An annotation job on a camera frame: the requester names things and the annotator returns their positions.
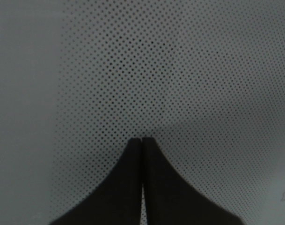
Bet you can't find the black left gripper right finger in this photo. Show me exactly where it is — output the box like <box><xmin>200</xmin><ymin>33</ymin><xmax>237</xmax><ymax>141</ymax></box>
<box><xmin>142</xmin><ymin>137</ymin><xmax>243</xmax><ymax>225</ymax></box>

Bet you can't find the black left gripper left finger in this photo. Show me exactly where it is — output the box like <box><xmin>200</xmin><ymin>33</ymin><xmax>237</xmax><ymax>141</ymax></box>
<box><xmin>52</xmin><ymin>138</ymin><xmax>142</xmax><ymax>225</ymax></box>

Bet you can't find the white microwave door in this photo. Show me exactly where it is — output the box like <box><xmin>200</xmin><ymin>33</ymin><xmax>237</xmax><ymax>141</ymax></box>
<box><xmin>0</xmin><ymin>0</ymin><xmax>285</xmax><ymax>225</ymax></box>

